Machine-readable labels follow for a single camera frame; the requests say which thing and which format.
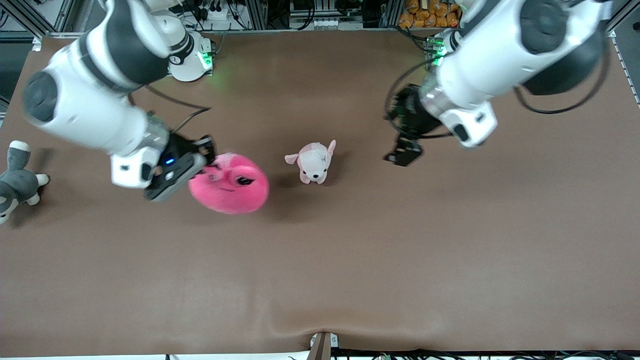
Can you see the pale pink plush dog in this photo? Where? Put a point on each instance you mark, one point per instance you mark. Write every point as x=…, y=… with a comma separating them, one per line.
x=312, y=162

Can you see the orange packaged items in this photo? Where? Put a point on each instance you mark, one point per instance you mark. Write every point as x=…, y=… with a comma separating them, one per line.
x=430, y=17

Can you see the white power strip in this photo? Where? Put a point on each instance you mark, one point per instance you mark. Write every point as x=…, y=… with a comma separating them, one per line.
x=315, y=23
x=217, y=14

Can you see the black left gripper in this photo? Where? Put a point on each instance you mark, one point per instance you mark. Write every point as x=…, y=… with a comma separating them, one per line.
x=413, y=117

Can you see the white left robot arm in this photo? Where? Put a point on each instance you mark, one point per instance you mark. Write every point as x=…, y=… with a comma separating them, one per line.
x=500, y=55

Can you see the grey white plush husky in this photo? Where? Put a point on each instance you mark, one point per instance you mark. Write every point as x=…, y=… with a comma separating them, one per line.
x=17, y=182

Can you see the brown table cover mat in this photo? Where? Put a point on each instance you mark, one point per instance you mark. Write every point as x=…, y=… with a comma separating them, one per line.
x=350, y=260

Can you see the metal table edge bracket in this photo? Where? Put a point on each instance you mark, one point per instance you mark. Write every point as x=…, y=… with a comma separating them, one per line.
x=322, y=347

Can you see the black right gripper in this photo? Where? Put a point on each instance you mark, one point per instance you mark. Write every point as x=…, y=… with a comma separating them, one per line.
x=181, y=145

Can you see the bright pink plush toy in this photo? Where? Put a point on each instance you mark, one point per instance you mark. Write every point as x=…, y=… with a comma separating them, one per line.
x=230, y=192

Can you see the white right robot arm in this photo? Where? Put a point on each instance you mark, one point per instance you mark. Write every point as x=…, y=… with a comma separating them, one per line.
x=90, y=110

